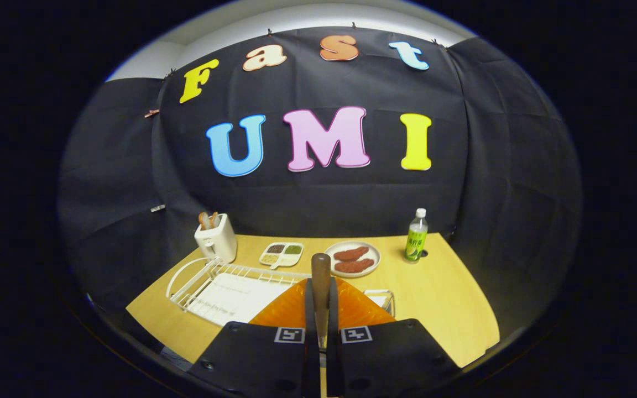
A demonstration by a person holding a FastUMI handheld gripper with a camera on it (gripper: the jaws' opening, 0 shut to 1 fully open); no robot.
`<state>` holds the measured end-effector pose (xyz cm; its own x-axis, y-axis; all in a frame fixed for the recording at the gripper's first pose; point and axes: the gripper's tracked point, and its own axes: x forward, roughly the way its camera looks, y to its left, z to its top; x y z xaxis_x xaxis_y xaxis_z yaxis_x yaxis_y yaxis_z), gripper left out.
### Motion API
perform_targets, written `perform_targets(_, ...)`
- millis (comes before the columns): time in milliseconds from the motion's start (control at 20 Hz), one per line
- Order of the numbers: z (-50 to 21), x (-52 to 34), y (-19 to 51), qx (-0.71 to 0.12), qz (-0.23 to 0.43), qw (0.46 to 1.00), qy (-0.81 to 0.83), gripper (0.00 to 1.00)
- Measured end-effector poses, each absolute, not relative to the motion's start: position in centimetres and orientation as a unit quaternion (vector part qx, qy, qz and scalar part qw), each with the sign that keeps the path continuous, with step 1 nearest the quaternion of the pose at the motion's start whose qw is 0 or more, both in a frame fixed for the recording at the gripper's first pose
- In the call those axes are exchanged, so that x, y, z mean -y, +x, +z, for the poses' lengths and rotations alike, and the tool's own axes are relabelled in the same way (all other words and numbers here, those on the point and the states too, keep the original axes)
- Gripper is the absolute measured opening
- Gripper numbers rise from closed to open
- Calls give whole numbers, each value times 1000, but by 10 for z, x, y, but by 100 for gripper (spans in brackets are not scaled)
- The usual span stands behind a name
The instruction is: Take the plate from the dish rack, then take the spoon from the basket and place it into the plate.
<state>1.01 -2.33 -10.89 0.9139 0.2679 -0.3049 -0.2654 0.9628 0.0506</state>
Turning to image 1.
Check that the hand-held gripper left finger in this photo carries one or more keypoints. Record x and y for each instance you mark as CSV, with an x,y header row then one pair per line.
x,y
310,331

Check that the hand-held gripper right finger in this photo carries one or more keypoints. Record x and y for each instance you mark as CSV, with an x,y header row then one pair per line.
x,y
334,331

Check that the white plate with sausages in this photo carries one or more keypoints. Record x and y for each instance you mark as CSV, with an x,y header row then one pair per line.
x,y
374,260

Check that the brown sausage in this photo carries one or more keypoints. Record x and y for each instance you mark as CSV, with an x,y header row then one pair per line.
x,y
350,254
354,266

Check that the white divided condiment tray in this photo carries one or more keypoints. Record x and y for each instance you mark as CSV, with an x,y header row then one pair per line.
x,y
281,254

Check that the green label plastic bottle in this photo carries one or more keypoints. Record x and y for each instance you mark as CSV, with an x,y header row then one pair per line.
x,y
417,237

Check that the white toaster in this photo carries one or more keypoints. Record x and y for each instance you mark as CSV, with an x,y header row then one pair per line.
x,y
218,240

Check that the black backdrop cloth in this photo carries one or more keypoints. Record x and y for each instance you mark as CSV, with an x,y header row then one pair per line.
x,y
324,199

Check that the toast bread slice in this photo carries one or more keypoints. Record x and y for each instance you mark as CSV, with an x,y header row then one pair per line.
x,y
204,220
214,219

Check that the silver clip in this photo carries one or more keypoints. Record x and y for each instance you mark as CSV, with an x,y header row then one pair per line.
x,y
157,208

